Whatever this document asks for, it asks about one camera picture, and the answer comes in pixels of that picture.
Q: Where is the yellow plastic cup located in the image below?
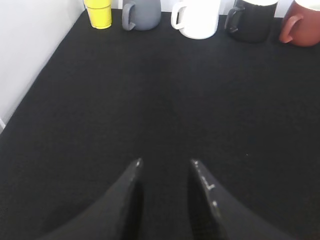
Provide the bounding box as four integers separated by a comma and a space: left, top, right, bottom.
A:
84, 0, 112, 29

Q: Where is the black table mat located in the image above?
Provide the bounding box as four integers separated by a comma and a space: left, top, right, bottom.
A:
0, 10, 320, 240

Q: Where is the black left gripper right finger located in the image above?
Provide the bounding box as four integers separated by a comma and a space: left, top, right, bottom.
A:
189, 159, 292, 240

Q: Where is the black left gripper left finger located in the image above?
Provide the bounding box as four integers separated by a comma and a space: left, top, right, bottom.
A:
41, 158, 144, 240

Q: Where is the grey ceramic mug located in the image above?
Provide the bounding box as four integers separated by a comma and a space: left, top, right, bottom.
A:
122, 0, 162, 31

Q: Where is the red ceramic mug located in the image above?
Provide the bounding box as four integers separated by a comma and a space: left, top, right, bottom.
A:
279, 0, 320, 47

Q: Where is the white ceramic mug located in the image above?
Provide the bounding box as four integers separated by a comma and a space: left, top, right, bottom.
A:
170, 0, 221, 40

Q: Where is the black ceramic mug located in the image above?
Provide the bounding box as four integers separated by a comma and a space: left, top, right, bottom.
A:
224, 0, 278, 43

